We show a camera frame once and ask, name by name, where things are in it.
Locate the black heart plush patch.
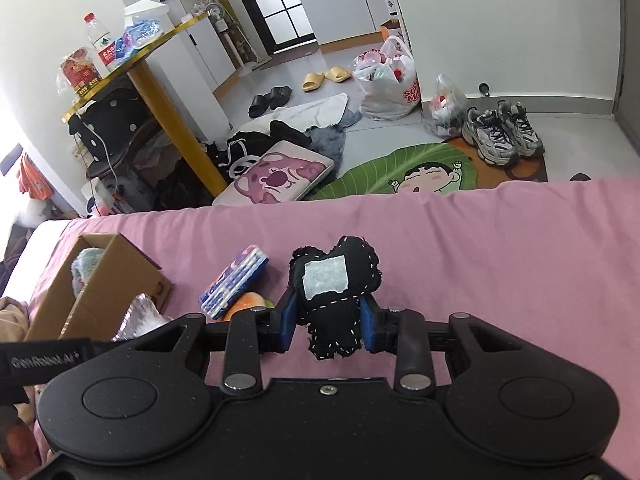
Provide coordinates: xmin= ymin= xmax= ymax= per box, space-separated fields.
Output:
xmin=288 ymin=235 xmax=382 ymax=361

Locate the person left hand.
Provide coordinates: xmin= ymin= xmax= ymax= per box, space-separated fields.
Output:
xmin=1 ymin=406 xmax=41 ymax=479

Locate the burger plush toy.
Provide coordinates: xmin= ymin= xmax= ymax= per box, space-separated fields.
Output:
xmin=220 ymin=292 xmax=274 ymax=322

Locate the beige blanket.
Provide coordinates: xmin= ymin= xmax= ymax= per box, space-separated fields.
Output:
xmin=0 ymin=297 xmax=29 ymax=344

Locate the tissue pack blue pink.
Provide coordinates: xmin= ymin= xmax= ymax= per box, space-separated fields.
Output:
xmin=198 ymin=245 xmax=269 ymax=321

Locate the grey fluffy plush toy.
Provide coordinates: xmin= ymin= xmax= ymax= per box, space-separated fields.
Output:
xmin=70 ymin=247 xmax=104 ymax=298

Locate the pink bear tote bag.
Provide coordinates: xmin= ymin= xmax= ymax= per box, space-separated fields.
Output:
xmin=213 ymin=141 xmax=334 ymax=206

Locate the cardboard box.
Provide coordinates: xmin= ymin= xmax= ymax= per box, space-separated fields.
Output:
xmin=26 ymin=233 xmax=172 ymax=341

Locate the round table gold leg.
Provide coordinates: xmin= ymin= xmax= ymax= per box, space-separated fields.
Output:
xmin=61 ymin=12 xmax=227 ymax=197

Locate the black clothes pile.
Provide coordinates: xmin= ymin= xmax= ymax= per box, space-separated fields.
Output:
xmin=206 ymin=120 xmax=311 ymax=184

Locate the green leaf cartoon rug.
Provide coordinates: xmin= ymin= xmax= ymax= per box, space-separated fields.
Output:
xmin=309 ymin=139 xmax=548 ymax=200

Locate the grey fuzzy floor cloth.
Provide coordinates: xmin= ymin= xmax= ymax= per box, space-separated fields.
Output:
xmin=305 ymin=108 xmax=362 ymax=172

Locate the orange cloth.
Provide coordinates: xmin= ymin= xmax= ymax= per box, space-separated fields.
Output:
xmin=17 ymin=153 xmax=54 ymax=200

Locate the pink bed sheet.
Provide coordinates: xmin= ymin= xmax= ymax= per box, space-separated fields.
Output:
xmin=6 ymin=177 xmax=639 ymax=479

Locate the white floor towel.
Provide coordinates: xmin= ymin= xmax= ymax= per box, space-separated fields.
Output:
xmin=238 ymin=93 xmax=349 ymax=134

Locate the black slipper left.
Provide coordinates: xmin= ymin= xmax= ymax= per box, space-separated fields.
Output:
xmin=248 ymin=93 xmax=271 ymax=119

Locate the small clear plastic bag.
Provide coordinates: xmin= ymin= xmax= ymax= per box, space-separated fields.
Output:
xmin=423 ymin=74 xmax=469 ymax=141

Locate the grey sneaker left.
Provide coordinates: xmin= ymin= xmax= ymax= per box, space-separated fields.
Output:
xmin=462 ymin=106 xmax=520 ymax=167

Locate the grey sneaker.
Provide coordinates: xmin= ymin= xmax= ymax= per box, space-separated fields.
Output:
xmin=462 ymin=106 xmax=520 ymax=167
xmin=497 ymin=100 xmax=544 ymax=159

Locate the yellow slipper left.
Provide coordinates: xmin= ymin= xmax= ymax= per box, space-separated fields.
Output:
xmin=302 ymin=72 xmax=326 ymax=93

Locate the yellow slipper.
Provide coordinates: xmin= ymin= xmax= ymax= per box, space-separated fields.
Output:
xmin=302 ymin=72 xmax=326 ymax=93
xmin=324 ymin=66 xmax=352 ymax=84

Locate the large white plastic bag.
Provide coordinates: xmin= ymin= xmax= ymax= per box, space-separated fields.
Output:
xmin=352 ymin=36 xmax=421 ymax=120

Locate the yellow slipper right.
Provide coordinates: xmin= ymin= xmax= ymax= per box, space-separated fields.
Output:
xmin=324 ymin=66 xmax=352 ymax=84

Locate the grey sneaker right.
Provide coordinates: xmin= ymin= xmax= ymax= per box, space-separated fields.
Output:
xmin=497 ymin=100 xmax=544 ymax=159

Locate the black polka dot bag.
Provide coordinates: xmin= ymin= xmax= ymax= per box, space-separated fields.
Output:
xmin=67 ymin=88 xmax=152 ymax=162

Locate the red snack bag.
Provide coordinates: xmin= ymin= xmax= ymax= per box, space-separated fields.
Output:
xmin=55 ymin=47 xmax=102 ymax=96

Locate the blue plastic packet on table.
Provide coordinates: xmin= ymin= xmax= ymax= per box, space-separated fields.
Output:
xmin=111 ymin=18 xmax=164 ymax=70

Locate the water bottle red label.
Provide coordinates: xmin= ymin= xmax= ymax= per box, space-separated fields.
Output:
xmin=84 ymin=13 xmax=116 ymax=70

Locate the white tissue box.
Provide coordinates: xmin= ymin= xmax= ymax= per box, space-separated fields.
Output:
xmin=125 ymin=0 xmax=168 ymax=27

